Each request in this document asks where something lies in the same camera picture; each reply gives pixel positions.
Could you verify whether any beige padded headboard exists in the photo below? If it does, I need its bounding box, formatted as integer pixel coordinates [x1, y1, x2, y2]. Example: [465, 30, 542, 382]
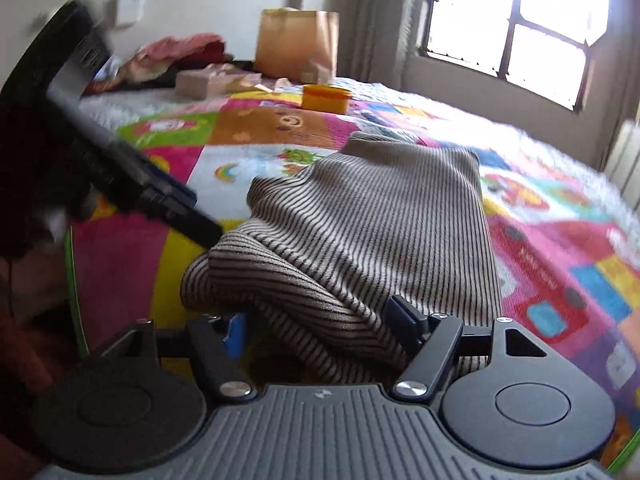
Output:
[604, 119, 640, 198]

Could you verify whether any pile of red clothes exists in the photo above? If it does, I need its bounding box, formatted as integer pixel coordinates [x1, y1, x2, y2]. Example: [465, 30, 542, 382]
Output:
[82, 33, 233, 96]

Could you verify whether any orange plastic container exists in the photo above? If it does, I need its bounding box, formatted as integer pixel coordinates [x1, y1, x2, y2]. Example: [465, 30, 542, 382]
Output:
[301, 84, 354, 114]

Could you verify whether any pink cardboard box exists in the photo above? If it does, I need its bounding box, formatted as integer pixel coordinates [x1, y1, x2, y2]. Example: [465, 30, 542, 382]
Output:
[175, 64, 263, 100]

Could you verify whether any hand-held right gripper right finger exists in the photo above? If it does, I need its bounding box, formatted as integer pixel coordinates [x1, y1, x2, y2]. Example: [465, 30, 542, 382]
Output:
[387, 295, 551, 406]

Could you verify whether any grey curtain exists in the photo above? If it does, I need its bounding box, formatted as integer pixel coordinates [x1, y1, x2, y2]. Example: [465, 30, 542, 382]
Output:
[285, 0, 431, 93]

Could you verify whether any brown striped sweater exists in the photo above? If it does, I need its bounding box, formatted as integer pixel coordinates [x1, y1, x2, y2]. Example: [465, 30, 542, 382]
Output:
[180, 132, 503, 383]

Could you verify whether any brown paper bag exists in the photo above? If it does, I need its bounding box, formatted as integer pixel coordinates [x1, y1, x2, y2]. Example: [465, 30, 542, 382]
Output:
[254, 8, 341, 85]

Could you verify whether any colourful cartoon play mat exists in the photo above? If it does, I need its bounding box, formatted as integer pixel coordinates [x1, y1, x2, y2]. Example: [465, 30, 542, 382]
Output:
[65, 82, 640, 471]

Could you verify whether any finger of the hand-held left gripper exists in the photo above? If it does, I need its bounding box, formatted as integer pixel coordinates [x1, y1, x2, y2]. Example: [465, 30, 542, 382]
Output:
[95, 175, 224, 252]
[107, 137, 199, 208]

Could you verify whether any barred window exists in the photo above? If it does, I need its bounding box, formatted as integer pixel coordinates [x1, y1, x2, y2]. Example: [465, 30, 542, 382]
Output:
[416, 0, 611, 113]

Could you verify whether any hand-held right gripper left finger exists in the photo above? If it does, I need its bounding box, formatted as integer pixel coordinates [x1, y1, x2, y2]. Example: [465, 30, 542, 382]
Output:
[100, 311, 257, 404]

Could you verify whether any white wall switch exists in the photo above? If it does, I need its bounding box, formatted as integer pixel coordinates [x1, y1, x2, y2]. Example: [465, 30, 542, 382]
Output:
[114, 0, 147, 27]

